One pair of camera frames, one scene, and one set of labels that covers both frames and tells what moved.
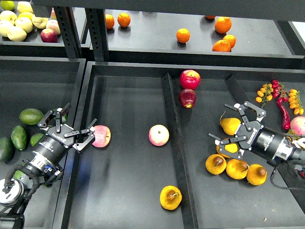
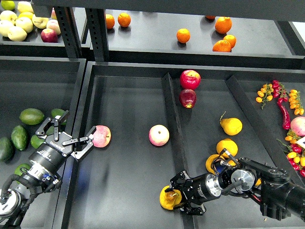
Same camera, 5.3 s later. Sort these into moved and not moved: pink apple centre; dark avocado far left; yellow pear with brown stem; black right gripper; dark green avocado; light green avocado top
Moved: black right gripper; dark green avocado
Not moved: pink apple centre; light green avocado top; dark avocado far left; yellow pear with brown stem
